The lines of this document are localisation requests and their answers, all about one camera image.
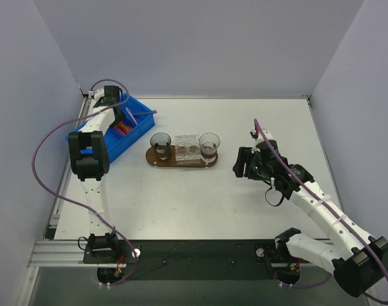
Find brown wooden oval tray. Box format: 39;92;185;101
145;145;218;168

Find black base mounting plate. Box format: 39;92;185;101
82;239;300;282

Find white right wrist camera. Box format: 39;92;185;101
250;127;274;143

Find pink toothpaste tube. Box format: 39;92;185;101
113;126;126;137

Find clear textured acrylic holder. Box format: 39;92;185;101
175;135;201;161

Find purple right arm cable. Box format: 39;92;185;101
253;119;388;303

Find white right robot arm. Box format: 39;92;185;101
233;140;388;304

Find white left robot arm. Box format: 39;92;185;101
68;85;122;263

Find orange toothpaste tube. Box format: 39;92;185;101
116;122;133;134

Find blue tinted glass cup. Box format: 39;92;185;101
150;133;171;161

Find clear glass cup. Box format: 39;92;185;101
199;133;220;163

